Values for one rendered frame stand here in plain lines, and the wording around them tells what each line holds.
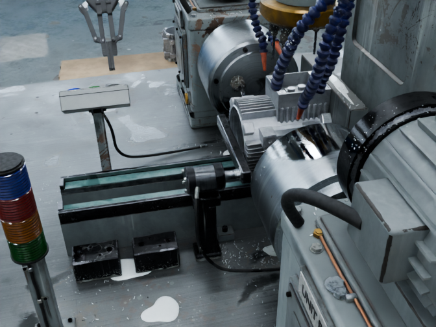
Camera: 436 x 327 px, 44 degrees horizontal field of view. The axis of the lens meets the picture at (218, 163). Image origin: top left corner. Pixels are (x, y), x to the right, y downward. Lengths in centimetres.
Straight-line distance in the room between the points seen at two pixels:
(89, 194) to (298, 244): 68
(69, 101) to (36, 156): 35
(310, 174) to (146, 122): 96
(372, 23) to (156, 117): 81
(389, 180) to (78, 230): 80
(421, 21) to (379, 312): 62
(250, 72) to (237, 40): 9
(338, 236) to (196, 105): 100
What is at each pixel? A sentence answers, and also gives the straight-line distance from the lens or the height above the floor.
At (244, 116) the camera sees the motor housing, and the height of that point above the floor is 109.
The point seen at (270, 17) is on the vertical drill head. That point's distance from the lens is 110.
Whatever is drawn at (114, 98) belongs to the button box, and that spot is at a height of 106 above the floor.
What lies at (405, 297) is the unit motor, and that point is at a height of 120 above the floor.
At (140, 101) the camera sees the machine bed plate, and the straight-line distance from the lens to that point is 191.
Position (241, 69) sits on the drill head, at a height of 110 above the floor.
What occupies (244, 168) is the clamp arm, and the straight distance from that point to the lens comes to 112.
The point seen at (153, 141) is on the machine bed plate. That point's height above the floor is 80.
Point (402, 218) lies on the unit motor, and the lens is 58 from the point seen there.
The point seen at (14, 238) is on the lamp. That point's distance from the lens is 94.
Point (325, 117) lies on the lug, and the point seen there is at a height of 109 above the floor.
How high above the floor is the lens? 167
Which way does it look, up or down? 34 degrees down
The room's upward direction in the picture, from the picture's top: 1 degrees counter-clockwise
